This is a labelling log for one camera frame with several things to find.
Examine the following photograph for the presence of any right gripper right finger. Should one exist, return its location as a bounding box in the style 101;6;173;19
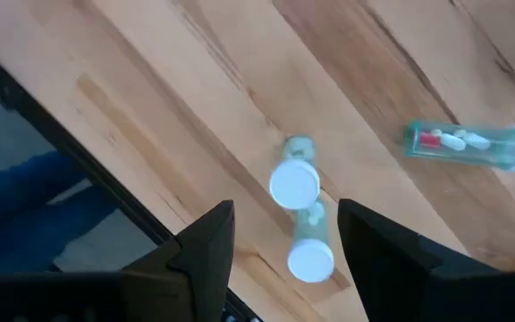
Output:
338;199;500;322

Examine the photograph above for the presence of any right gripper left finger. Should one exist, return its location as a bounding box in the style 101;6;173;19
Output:
122;199;236;322

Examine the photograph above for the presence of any small green pill bottle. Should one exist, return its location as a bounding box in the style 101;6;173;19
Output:
286;199;336;284
268;135;322;211

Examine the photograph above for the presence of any clear vial with red pill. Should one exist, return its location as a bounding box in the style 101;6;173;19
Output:
402;118;515;174

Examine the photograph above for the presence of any blue fabric item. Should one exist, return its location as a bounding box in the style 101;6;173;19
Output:
0;150;122;275

